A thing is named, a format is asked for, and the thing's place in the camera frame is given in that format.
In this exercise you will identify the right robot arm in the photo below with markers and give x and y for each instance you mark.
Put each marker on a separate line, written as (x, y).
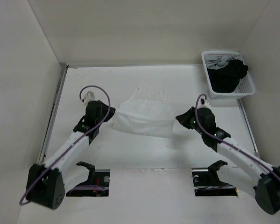
(263, 179)

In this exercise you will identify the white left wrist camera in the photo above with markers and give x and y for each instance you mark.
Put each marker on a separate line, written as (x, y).
(89, 96)

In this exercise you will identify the white tank top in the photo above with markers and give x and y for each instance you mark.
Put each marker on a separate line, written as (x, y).
(144, 117)

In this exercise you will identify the grey tank top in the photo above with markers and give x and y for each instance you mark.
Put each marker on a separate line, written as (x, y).
(217, 62)

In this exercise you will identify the black tank top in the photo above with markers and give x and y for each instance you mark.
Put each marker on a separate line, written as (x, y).
(226, 79)

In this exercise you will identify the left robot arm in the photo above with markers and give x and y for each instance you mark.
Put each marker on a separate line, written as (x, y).
(49, 182)

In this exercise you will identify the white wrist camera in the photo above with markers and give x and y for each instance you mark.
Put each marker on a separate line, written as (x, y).
(89, 96)
(204, 104)

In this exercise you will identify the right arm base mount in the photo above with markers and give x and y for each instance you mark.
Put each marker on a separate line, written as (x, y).
(206, 181)

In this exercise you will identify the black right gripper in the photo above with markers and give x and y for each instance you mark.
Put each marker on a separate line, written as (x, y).
(184, 118)

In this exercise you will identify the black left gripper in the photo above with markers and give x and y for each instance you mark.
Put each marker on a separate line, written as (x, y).
(111, 113)

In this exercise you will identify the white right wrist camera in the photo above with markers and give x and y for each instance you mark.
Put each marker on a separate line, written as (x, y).
(204, 104)

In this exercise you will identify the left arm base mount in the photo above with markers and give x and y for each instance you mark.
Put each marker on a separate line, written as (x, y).
(91, 180)

